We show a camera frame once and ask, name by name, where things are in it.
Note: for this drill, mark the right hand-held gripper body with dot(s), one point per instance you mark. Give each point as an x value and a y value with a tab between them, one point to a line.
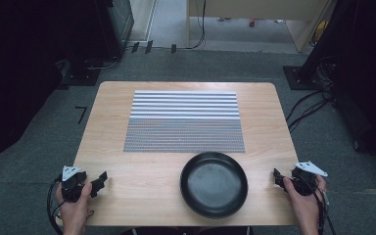
305	181

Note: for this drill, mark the black stand base plate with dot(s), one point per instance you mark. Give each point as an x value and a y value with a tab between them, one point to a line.
81	76

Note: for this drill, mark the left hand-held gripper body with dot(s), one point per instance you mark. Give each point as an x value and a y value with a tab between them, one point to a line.
73	186

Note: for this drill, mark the person's left hand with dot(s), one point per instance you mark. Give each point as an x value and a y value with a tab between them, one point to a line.
74	209

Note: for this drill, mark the light wooden cabinet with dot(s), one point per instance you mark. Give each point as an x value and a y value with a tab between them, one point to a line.
261	8

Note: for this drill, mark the person's dark clothing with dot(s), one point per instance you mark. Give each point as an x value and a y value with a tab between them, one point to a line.
189	231

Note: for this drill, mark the dark grey equipment case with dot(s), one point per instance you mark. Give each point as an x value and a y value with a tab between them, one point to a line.
119	23

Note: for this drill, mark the person's right hand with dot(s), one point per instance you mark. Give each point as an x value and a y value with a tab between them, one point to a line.
302	205

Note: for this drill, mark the small red object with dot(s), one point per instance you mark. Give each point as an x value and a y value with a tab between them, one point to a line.
252	22

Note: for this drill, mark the yellow object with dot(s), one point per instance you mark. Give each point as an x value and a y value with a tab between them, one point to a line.
321	31

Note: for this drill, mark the black stand with square base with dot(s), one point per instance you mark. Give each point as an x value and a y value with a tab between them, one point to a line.
298	78

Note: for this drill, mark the black curtain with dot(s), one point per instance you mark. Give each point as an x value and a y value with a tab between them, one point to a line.
368	75
16	71

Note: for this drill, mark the black round plate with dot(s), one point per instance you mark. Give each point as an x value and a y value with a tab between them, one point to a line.
214	184

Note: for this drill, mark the grey striped placemat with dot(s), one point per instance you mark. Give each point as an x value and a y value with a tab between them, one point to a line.
184	124

